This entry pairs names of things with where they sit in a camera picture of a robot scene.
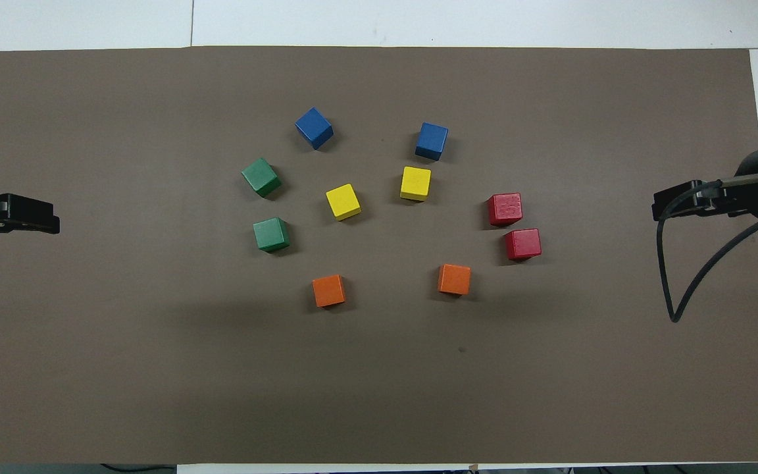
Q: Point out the yellow wooden cube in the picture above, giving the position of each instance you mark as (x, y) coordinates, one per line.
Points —
(343, 201)
(415, 183)

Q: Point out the green wooden cube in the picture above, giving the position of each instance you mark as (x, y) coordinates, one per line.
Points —
(260, 176)
(270, 234)

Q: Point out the brown paper table mat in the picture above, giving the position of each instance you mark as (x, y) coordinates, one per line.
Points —
(155, 362)

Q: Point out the red wooden cube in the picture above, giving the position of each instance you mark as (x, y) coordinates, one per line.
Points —
(505, 209)
(522, 243)

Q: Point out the blue wooden cube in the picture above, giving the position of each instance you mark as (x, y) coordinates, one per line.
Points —
(314, 128)
(431, 140)

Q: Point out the orange wooden cube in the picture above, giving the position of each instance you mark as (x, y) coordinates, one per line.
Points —
(454, 279)
(328, 290)

